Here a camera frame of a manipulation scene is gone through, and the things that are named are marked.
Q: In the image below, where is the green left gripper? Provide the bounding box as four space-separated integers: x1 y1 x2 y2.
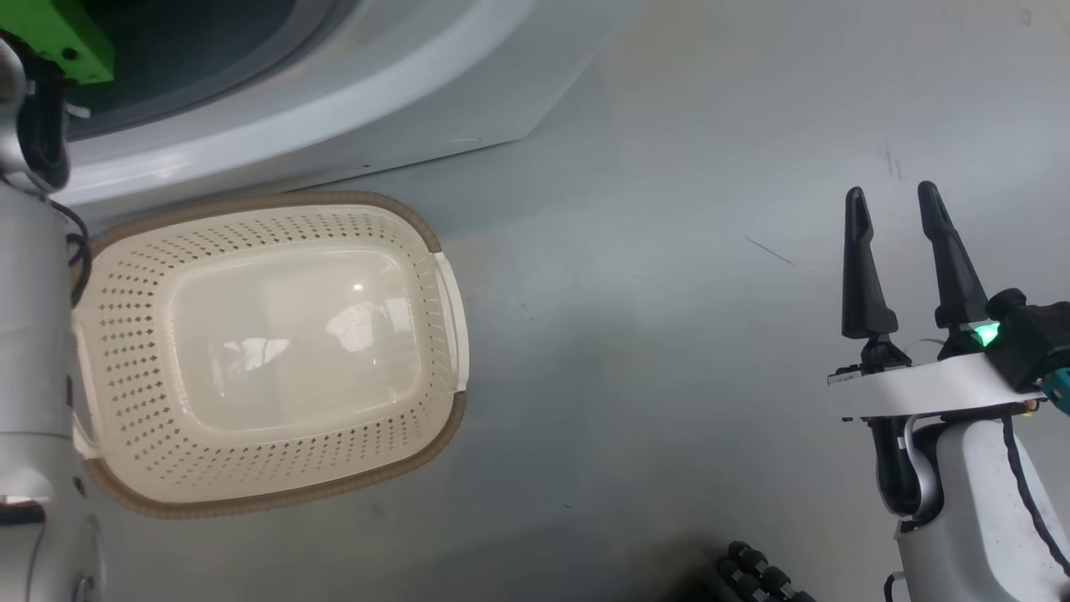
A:
0 0 115 84

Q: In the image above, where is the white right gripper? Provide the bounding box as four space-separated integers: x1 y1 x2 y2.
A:
827 180 1047 421

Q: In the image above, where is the grey rubber door seal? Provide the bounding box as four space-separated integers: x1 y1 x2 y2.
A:
65 0 356 141

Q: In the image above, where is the cream perforated laundry basket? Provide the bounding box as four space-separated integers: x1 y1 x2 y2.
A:
71 190 471 521

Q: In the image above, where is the white front-load washing machine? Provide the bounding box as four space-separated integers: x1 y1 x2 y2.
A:
50 0 640 210

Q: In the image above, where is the teal right camera cable plug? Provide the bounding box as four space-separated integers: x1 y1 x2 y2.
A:
1039 368 1070 416

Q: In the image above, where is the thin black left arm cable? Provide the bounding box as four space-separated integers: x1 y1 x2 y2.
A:
46 196 91 306

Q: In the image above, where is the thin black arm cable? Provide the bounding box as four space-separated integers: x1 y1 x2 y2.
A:
1001 416 1070 578
46 196 91 306

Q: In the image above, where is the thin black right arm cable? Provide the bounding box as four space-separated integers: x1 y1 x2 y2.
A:
1001 416 1070 578

